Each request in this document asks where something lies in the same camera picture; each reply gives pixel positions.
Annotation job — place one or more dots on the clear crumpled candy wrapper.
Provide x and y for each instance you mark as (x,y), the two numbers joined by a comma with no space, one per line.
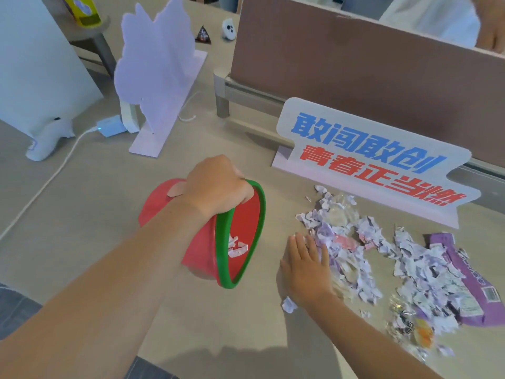
(414,331)

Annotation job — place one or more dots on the red bin with green rim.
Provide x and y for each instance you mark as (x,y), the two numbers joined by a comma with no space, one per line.
(244,236)

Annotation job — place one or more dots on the small white round toy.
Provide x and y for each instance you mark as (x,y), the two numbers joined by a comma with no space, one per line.
(229,29)

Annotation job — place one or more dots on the brown desk partition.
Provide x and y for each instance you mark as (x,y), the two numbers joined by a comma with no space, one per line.
(374,70)

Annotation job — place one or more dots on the small round side table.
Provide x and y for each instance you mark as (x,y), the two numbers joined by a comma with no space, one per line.
(92,39)

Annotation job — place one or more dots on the purple snack packet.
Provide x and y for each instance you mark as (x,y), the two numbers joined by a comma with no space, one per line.
(479,288)

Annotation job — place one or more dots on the white sign with blue-red lettering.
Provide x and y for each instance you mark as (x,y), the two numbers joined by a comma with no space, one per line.
(378,153)

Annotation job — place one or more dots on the person's right hand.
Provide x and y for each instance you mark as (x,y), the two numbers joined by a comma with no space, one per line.
(305,274)

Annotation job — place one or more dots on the person's left forearm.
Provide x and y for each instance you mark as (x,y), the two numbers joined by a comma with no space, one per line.
(110,296)

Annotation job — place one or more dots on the person's right thumb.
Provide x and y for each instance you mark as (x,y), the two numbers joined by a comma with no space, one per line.
(285,272)

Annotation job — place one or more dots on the person's blue jeans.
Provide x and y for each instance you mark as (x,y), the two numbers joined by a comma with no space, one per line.
(15,311)

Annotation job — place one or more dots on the person's right middle finger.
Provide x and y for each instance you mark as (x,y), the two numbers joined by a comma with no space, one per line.
(309,247)

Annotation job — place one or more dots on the single white paper scrap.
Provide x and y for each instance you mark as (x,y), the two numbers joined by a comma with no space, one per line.
(288,305)

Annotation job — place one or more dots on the large white board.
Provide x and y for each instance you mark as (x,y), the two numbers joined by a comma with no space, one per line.
(39,55)

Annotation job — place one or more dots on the white upright stand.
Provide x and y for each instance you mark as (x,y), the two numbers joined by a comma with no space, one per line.
(130,116)

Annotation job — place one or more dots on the pile of torn paper scraps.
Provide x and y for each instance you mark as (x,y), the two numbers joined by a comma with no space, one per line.
(410,268)

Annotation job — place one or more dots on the paper scraps inside bin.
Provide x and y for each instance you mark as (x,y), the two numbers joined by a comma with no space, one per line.
(236,247)

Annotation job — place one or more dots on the pale purple cutout standee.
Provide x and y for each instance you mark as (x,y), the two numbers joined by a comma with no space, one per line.
(157,63)

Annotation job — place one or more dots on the person's right forearm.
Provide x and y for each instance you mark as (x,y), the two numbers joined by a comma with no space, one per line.
(367,343)

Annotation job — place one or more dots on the black triangular snack packet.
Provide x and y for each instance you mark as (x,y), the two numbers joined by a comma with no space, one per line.
(203,35)

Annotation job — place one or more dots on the person's left hand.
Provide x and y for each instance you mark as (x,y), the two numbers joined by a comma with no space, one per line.
(213,185)

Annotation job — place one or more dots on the person's left thumb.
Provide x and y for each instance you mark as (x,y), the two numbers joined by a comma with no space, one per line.
(176,189)

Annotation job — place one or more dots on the grey partition bracket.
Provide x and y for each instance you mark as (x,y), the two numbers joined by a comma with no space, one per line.
(223,90)

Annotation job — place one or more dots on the white charger adapter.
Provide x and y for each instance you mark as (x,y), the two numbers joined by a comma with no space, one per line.
(111,125)

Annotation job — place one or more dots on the yellow container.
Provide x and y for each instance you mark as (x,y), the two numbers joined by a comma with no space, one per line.
(83,9)

